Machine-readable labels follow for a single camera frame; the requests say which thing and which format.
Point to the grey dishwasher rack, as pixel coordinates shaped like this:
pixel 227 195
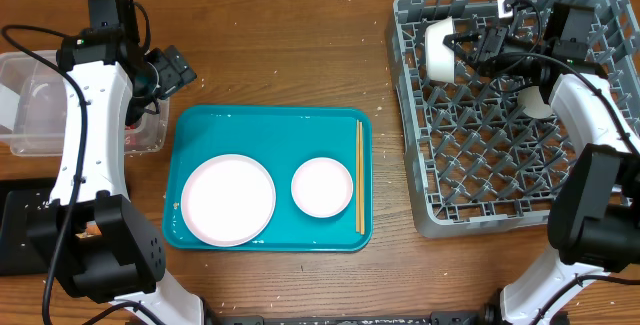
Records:
pixel 475 161

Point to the orange carrot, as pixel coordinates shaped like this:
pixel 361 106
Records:
pixel 91 229

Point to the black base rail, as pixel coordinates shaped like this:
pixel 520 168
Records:
pixel 435 318

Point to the white upside-down cup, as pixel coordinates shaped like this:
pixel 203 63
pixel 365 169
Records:
pixel 533 105

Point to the teal plastic serving tray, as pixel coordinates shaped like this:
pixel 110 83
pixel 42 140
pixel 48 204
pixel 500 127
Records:
pixel 281 139

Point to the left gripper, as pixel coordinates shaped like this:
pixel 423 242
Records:
pixel 174 70

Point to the pale green bowl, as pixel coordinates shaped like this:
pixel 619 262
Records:
pixel 440 59

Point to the red snack wrapper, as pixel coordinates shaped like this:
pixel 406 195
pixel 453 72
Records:
pixel 132 134

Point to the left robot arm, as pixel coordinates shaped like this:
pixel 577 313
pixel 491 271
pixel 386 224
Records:
pixel 96 243

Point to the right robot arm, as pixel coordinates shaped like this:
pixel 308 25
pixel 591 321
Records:
pixel 593 225

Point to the small white plate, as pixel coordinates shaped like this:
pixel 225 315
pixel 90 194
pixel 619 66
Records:
pixel 322 187

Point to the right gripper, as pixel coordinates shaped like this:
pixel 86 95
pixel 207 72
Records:
pixel 486 58

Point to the clear plastic waste bin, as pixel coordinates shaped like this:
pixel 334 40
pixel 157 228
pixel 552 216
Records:
pixel 33 111

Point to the black waste tray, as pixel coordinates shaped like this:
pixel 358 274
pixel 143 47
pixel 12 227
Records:
pixel 18 257

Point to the large white plate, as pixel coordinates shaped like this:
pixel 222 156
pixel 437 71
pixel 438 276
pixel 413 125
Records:
pixel 228 200

